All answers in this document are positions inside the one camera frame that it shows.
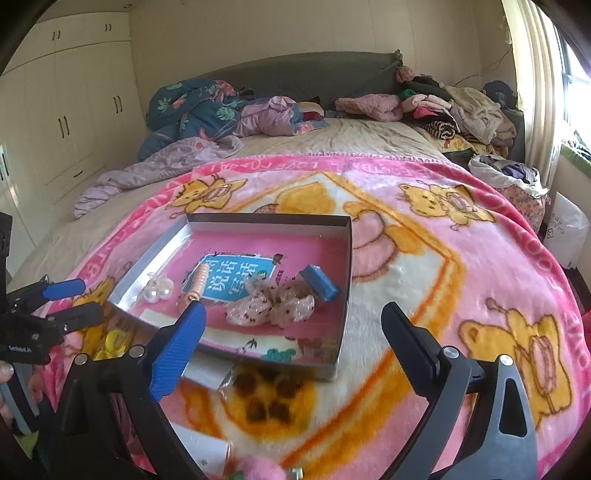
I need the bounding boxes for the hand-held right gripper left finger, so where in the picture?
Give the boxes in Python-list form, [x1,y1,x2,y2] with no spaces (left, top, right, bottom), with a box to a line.
[48,302,207,480]

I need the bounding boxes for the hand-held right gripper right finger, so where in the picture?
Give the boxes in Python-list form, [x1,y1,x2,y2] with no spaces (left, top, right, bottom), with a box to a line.
[381,301,539,480]

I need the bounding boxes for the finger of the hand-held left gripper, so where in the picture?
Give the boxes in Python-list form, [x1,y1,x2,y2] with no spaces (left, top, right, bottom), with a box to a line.
[28,302,105,341]
[7,278,87,315]

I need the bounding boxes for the clear plastic packet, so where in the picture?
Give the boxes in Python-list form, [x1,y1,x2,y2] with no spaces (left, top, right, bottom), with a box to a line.
[182,353,243,395]

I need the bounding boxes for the yellow rings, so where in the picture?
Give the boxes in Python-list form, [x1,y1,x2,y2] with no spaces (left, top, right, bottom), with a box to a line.
[93,329,129,361]

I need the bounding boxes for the white card packet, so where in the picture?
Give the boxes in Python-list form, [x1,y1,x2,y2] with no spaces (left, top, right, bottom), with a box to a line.
[174,424,232,480]

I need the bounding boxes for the pink fluffy pompom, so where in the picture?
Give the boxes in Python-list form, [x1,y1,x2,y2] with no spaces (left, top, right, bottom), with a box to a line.
[230,453,288,480]

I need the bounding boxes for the shallow cardboard box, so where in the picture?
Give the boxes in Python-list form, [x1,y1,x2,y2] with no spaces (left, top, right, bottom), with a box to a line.
[107,213,354,383]

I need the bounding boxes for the pearl hair ornament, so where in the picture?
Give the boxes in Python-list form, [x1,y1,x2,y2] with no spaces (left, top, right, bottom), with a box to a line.
[146,271,176,304]

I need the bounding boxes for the dotted fabric bow scrunchie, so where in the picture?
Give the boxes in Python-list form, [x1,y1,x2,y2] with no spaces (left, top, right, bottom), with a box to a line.
[225,278,317,329]

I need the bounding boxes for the small blue box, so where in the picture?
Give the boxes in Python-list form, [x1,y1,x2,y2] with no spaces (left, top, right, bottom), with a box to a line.
[297,264,342,302]

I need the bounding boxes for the pink cartoon printed blanket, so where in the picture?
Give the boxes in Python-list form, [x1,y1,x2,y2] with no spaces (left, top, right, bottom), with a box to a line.
[44,154,591,480]

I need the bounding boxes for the lilac bed sheet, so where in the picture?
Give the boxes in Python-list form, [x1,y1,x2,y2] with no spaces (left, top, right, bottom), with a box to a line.
[73,135,246,221]

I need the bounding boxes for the cream wardrobe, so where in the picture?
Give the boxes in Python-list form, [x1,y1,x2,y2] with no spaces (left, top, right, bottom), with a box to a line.
[0,9,145,261]

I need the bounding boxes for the bag of clothes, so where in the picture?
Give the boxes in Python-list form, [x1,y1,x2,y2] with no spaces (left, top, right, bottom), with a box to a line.
[468,153,551,232]

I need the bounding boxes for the beige bed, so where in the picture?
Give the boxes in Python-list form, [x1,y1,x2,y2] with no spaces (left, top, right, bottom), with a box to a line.
[7,111,467,289]

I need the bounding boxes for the dark blue floral quilt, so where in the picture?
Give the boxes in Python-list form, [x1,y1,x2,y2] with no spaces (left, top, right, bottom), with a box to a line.
[137,78,260,163]

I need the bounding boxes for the pile of clothes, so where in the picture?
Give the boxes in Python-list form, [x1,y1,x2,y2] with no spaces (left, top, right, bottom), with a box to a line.
[398,65,519,149]

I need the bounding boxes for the pink fluffy garment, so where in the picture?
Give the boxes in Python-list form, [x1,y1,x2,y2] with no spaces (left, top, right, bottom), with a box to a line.
[334,93,405,123]

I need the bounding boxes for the lilac pink garment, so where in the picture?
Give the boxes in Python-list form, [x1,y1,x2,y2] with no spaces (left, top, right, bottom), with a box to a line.
[235,95,331,138]

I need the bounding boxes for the grey bed headboard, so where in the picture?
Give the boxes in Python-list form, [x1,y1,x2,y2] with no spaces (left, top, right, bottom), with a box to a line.
[198,51,403,117]

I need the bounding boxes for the window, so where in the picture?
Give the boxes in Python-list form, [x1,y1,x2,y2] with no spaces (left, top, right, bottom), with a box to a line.
[558,28,591,155]

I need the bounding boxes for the cream curtain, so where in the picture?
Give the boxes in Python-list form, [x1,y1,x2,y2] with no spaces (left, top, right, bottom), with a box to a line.
[502,0,568,163]

